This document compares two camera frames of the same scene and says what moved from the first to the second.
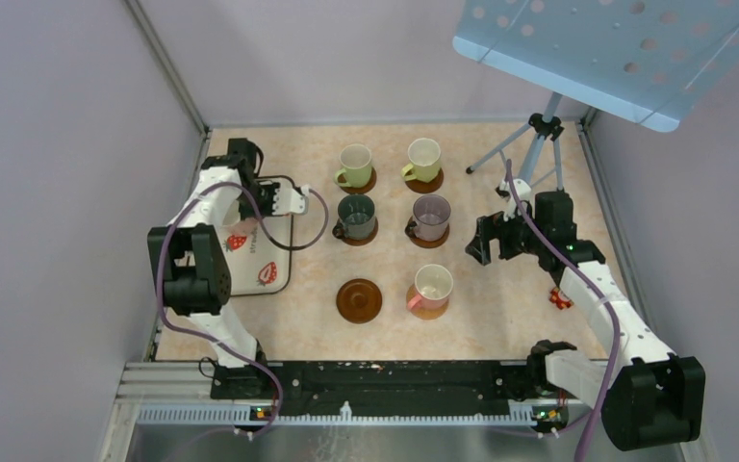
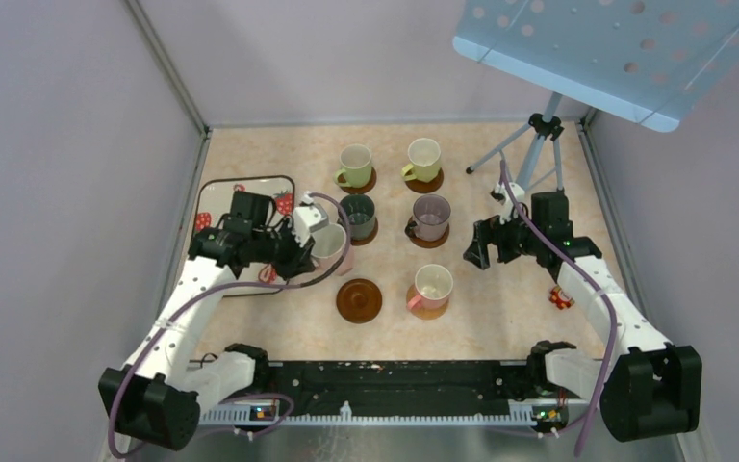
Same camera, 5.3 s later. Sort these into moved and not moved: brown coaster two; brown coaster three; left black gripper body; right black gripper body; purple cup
Moved: left black gripper body
Not moved: right black gripper body; brown coaster two; brown coaster three; purple cup
